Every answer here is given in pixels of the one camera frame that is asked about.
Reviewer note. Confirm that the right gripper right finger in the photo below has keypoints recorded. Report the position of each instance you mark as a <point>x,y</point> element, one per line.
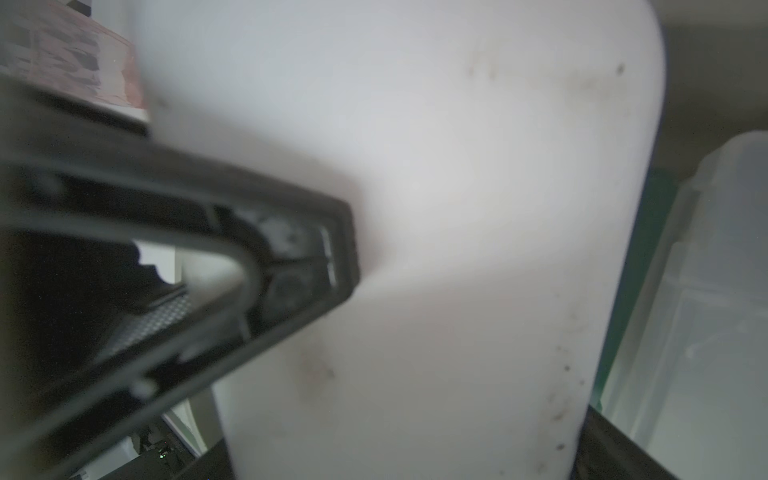
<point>605,453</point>

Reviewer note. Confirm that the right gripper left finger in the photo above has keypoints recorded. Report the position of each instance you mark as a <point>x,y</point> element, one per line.
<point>215,464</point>

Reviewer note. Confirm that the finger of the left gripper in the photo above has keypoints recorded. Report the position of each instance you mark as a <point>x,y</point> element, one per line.
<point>134,275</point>

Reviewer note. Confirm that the clear pencil case with label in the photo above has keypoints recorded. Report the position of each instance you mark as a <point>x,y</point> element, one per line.
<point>689,382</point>

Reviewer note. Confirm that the dark green pencil case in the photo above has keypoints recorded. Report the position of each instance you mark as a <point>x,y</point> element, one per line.
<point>658,195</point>

